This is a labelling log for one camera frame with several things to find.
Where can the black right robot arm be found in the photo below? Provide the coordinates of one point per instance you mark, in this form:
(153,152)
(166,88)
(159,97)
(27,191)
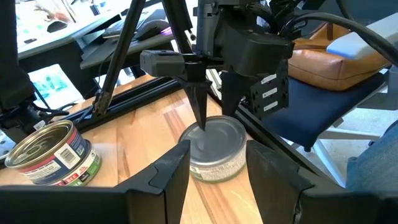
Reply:
(15,62)

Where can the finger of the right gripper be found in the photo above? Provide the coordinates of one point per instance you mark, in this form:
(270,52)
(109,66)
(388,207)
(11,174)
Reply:
(231,93)
(199,102)

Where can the white green box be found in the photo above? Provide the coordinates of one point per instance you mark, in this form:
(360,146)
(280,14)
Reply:
(53,87)

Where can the blue office chair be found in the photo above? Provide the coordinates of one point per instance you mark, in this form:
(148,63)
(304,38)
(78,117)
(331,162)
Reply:
(311,109)

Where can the salmon can blue label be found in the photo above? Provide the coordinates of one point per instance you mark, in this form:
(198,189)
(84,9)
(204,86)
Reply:
(46,155)

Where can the black computer mouse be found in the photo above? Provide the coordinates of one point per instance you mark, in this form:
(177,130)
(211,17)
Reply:
(152,28)

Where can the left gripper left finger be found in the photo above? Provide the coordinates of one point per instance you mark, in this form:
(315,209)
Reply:
(161,186)

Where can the person's leg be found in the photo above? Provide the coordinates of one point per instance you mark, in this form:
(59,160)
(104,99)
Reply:
(376,161)

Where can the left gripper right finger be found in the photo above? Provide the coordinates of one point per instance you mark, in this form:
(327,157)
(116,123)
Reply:
(273,186)

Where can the pale blue pad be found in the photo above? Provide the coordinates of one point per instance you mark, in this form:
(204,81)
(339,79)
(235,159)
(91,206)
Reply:
(351,43)

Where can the black keyboard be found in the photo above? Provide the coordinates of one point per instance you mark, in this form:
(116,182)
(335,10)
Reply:
(121,28)

